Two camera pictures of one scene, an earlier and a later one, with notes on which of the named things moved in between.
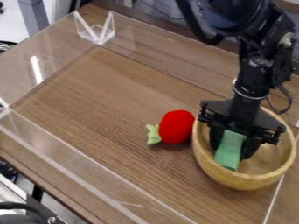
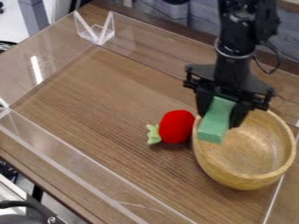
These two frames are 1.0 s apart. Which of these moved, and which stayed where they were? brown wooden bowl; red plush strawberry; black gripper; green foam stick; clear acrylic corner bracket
Moved: black gripper; green foam stick
Stayed: clear acrylic corner bracket; brown wooden bowl; red plush strawberry
